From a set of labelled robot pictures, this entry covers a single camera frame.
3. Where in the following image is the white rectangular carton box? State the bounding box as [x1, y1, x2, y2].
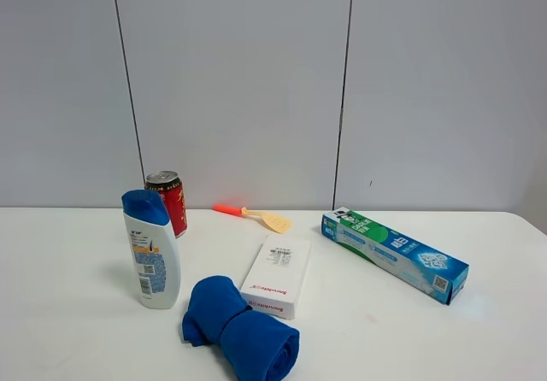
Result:
[239, 235, 311, 320]

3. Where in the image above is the blue green toothpaste box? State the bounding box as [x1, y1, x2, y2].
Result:
[321, 207, 469, 305]

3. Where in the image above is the red beverage can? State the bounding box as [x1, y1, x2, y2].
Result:
[145, 170, 187, 237]

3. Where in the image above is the white blue shampoo bottle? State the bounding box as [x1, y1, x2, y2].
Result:
[121, 190, 181, 309]

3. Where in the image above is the rolled blue towel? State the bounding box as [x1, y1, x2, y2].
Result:
[181, 275, 300, 381]

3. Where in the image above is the yellow spatula orange handle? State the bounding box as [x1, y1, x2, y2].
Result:
[212, 204, 292, 234]

